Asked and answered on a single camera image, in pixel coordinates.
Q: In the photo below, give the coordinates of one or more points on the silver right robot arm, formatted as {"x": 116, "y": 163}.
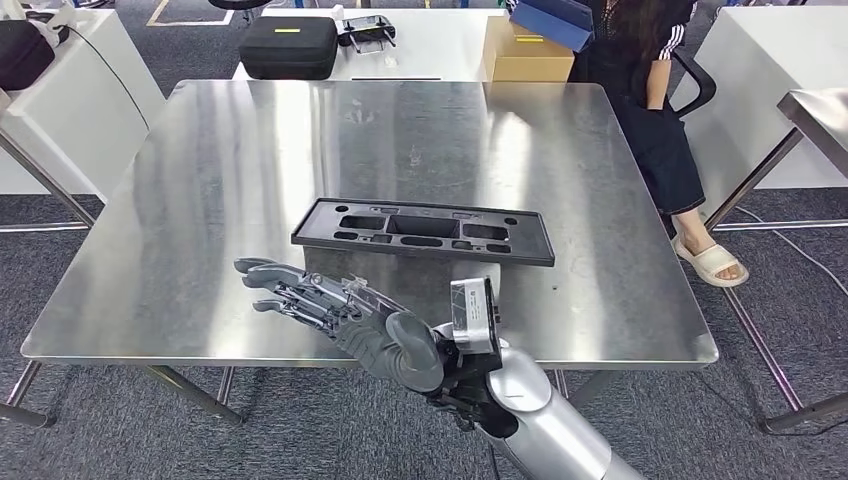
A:
{"x": 550, "y": 424}

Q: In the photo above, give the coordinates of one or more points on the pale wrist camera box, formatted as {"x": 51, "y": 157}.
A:
{"x": 472, "y": 311}

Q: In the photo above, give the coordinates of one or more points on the white cabinet desk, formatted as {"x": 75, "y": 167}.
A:
{"x": 762, "y": 66}
{"x": 86, "y": 119}

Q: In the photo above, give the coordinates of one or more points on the brown cardboard box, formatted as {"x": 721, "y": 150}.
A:
{"x": 523, "y": 63}

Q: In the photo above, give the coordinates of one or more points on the black round stool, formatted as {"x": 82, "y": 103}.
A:
{"x": 238, "y": 3}

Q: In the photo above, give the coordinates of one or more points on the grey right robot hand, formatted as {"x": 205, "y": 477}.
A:
{"x": 391, "y": 344}

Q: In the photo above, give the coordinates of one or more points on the stainless steel workbench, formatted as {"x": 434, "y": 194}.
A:
{"x": 232, "y": 199}

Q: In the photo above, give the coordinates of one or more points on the white rear table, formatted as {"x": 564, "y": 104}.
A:
{"x": 430, "y": 46}

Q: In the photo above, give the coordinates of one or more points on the black zip carry case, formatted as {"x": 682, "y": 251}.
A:
{"x": 288, "y": 56}
{"x": 23, "y": 56}

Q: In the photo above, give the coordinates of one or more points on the blue folder case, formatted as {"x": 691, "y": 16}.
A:
{"x": 556, "y": 20}

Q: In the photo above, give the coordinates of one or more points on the black plastic mounting panel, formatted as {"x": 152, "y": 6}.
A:
{"x": 536, "y": 245}

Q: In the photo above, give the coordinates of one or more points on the seated person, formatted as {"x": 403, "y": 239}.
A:
{"x": 656, "y": 152}

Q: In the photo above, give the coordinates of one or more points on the black office chair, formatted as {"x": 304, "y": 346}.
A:
{"x": 709, "y": 83}

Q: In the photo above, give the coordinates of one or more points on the pale slide sandal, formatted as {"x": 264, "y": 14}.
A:
{"x": 712, "y": 262}

